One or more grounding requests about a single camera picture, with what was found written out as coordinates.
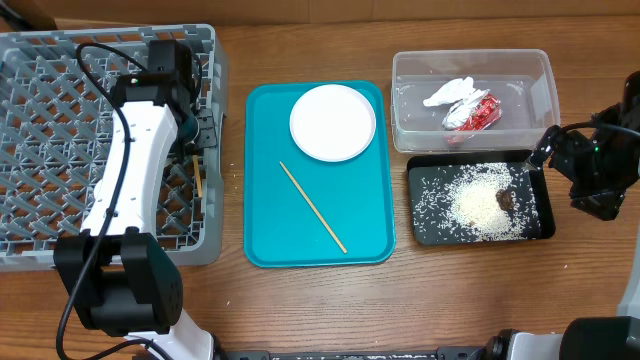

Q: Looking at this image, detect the wooden chopstick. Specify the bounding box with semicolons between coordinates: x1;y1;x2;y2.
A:
192;154;203;198
279;161;348;255

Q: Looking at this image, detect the brown food scrap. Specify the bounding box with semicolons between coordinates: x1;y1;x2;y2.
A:
496;189;515;212

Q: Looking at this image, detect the white rice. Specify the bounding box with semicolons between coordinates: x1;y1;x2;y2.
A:
409;162;541;245

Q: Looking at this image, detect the red snack wrapper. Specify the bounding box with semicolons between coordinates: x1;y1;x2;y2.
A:
443;90;502;145

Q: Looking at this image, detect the white tissue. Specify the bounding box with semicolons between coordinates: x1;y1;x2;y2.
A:
423;77;489;112

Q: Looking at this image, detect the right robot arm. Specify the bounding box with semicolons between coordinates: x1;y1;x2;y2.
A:
468;72;639;359

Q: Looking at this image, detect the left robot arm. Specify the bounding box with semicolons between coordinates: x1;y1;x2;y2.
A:
53;40;226;359

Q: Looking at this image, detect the black food waste tray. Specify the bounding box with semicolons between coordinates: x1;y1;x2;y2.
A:
407;150;556;246

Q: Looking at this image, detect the clear plastic waste bin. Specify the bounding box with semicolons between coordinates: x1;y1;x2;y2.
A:
391;49;560;154

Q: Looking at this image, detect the teal plastic serving tray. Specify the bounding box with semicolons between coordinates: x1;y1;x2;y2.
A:
244;80;396;268

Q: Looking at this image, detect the large white round plate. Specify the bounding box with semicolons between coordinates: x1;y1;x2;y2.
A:
289;84;376;162

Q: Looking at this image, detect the grey plastic dish rack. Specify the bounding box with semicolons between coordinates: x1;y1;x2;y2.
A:
1;24;229;272

